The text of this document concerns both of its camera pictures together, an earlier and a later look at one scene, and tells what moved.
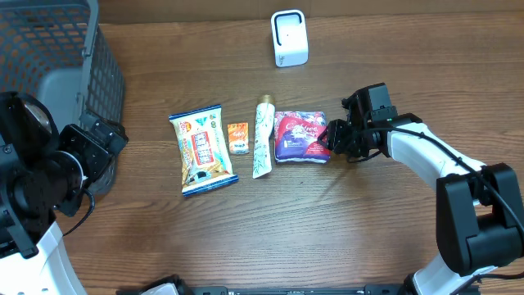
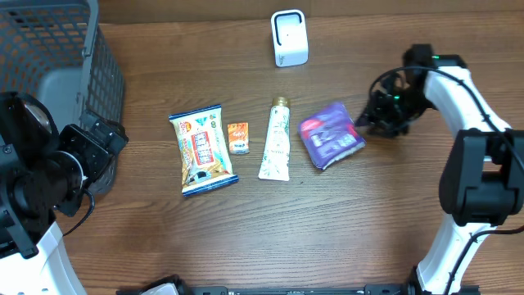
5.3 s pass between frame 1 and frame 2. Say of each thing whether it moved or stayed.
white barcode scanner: stayed
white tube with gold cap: moved
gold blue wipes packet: stayed
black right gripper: moved
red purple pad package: moved
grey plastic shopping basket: stayed
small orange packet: stayed
